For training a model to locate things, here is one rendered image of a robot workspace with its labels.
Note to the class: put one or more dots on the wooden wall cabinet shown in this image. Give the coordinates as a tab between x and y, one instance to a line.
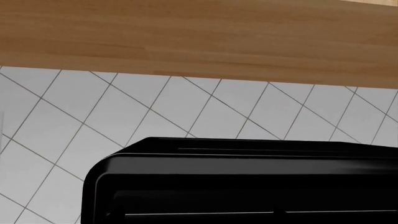
199	37

